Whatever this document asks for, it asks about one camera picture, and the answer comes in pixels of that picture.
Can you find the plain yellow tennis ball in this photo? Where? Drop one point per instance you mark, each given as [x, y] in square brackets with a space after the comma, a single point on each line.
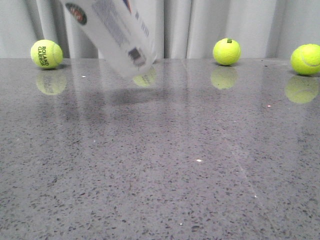
[305, 60]

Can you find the white blue tennis ball can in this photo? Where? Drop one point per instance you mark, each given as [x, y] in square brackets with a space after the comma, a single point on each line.
[118, 31]

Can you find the Roland Garros yellow tennis ball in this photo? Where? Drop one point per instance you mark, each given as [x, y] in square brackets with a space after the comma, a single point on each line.
[46, 54]

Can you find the Wilson yellow tennis ball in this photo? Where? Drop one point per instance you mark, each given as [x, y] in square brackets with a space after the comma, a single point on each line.
[226, 51]

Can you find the white pleated curtain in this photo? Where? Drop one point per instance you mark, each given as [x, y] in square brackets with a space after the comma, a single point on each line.
[181, 29]

